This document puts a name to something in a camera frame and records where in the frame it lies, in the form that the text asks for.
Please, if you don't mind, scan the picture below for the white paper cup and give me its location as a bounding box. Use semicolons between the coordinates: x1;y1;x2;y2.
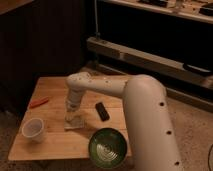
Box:
21;118;45;143

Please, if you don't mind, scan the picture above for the green bowl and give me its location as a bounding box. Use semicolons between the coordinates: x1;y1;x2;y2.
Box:
88;128;128;169

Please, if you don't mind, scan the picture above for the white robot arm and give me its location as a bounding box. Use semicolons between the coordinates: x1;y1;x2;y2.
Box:
66;72;184;171

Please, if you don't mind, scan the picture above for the grey metal shelf rack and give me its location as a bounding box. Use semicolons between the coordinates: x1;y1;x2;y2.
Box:
86;0;213;112

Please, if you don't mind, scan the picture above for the black object on shelf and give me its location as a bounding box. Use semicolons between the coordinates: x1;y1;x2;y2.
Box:
182;63;213;76

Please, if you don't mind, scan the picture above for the black rectangular device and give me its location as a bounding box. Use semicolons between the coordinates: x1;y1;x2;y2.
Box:
95;102;110;121

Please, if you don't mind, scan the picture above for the orange marker pen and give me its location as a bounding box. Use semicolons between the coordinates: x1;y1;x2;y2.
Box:
29;97;49;108

